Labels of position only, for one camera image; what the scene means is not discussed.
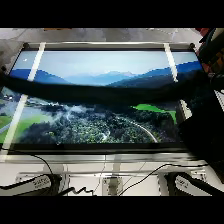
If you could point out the black pants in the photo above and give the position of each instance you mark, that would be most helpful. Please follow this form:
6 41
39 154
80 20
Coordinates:
100 93

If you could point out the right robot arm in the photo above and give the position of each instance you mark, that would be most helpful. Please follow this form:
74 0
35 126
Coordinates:
196 185

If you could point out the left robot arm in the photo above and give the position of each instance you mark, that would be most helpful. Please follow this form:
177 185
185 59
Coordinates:
33 185

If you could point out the heap of clothes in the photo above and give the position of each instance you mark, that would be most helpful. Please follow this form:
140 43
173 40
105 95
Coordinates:
213 50

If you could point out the black garment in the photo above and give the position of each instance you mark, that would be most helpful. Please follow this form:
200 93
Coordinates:
203 133

